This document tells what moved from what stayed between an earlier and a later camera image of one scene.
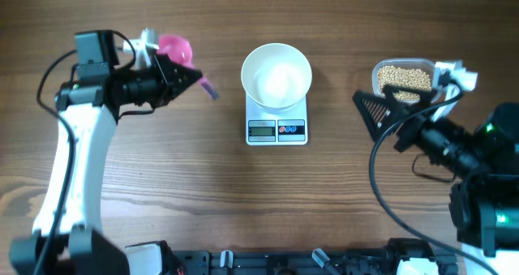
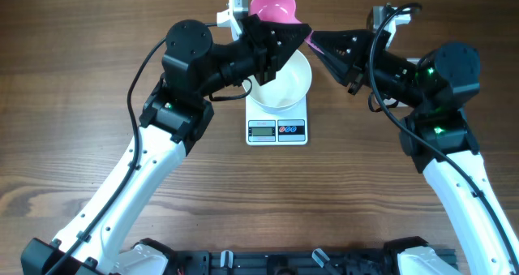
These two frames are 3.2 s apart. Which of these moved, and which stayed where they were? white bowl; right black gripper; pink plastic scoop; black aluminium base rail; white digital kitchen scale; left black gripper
Moved: left black gripper; pink plastic scoop; right black gripper
Stayed: black aluminium base rail; white digital kitchen scale; white bowl
